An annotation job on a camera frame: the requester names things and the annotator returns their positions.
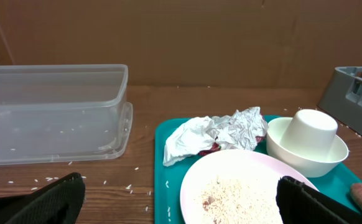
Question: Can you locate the gray dishwasher rack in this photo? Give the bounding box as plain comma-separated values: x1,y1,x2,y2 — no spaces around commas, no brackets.
318,67,362,136

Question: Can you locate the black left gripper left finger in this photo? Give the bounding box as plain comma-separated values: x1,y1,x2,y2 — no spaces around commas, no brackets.
0,172,85,224

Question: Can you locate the white bowl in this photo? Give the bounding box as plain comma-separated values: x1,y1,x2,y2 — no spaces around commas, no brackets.
266,117,349,177

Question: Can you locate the clear plastic bin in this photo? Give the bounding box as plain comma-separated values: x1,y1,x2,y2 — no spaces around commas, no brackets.
0,64,133,166

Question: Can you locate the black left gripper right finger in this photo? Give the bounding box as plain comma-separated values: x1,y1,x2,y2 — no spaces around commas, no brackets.
276,176,362,224

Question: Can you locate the red snack wrapper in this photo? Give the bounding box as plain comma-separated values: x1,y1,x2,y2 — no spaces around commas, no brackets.
198,136,265,156

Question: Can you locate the white cup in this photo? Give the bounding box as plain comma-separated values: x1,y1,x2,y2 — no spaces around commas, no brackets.
280,109,338,161

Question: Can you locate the white napkin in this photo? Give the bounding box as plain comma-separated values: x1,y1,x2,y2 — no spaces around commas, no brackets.
163,106,268,167

